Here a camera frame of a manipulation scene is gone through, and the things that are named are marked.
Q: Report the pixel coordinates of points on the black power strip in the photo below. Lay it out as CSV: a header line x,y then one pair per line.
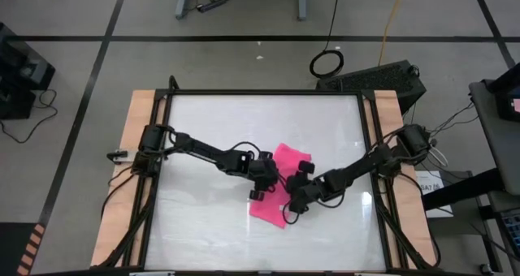
x,y
211,5

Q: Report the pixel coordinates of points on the grey desk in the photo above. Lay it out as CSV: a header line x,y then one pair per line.
x,y
495,138

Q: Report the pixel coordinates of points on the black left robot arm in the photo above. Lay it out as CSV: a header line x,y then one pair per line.
x,y
203,150

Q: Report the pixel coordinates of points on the black equipment case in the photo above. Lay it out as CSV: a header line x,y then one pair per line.
x,y
20,65

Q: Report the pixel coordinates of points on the black keyboard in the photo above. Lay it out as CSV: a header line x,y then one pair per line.
x,y
512,231

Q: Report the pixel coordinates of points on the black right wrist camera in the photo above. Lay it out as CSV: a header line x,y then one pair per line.
x,y
291,182

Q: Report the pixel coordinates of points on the black table frame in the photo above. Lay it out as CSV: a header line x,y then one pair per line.
x,y
264,92

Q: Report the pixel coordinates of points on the black monitor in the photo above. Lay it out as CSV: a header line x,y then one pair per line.
x,y
508,93

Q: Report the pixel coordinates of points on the black clamp bracket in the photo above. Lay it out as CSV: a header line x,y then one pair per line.
x,y
115,156

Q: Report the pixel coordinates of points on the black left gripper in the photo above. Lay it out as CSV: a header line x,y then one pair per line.
x,y
260,174

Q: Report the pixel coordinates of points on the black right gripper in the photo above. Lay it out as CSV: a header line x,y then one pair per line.
x,y
310,188

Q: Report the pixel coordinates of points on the grey desk leg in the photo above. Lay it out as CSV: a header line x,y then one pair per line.
x,y
302,4
183,2

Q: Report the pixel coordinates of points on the black desk beam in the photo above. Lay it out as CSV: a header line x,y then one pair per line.
x,y
463,191

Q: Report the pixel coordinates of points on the white paper sheet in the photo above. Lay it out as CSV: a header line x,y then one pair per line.
x,y
436,203

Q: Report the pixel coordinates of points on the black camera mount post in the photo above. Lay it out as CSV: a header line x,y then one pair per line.
x,y
173,84

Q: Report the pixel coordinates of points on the pink fluffy towel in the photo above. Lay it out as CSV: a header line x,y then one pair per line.
x,y
270,211

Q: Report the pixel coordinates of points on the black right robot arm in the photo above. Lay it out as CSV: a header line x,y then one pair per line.
x,y
365,164

